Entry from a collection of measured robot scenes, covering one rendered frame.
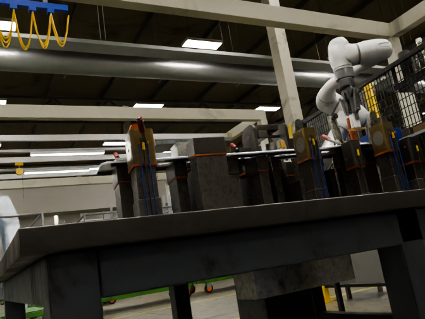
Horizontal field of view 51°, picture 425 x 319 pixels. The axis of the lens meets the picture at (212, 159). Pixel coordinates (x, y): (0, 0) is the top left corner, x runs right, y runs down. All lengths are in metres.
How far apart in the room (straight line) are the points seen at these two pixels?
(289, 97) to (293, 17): 4.62
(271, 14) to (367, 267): 3.10
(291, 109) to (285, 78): 0.77
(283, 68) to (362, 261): 6.68
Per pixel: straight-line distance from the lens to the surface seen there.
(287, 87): 10.43
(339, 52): 2.23
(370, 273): 4.64
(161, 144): 2.02
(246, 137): 2.11
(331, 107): 2.72
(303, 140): 1.73
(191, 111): 8.66
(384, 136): 1.92
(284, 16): 5.84
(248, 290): 1.21
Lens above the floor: 0.61
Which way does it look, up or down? 13 degrees up
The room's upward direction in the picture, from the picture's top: 9 degrees counter-clockwise
